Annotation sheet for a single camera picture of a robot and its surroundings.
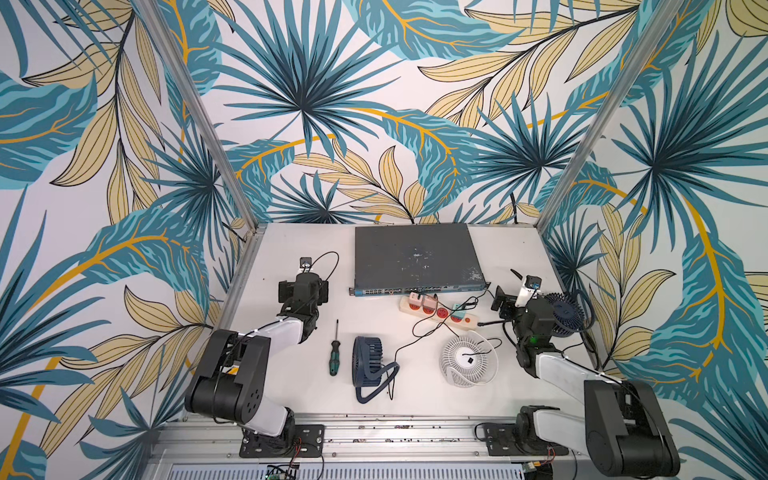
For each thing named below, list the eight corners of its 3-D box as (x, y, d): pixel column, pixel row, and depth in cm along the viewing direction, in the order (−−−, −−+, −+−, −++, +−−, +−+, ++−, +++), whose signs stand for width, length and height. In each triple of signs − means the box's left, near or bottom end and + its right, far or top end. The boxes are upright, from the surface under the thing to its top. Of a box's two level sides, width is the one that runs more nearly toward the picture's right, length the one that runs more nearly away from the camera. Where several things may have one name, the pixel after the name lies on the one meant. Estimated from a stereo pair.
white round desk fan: (442, 387, 83) (447, 379, 77) (437, 340, 92) (440, 330, 86) (494, 387, 83) (502, 379, 78) (484, 341, 92) (491, 330, 86)
